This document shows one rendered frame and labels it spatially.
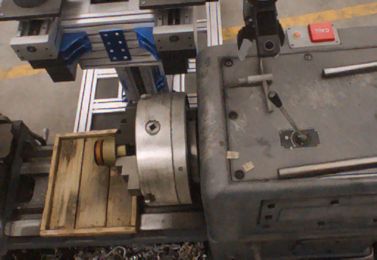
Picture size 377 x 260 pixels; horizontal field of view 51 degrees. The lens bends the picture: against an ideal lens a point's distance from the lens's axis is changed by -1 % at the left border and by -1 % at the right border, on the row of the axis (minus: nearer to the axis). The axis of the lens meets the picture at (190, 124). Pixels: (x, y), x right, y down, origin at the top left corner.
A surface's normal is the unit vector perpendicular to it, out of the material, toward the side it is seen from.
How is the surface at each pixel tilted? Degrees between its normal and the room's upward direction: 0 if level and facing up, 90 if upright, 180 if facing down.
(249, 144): 0
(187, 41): 90
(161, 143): 24
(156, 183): 60
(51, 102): 0
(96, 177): 0
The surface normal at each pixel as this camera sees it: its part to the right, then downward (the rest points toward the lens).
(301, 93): -0.09, -0.51
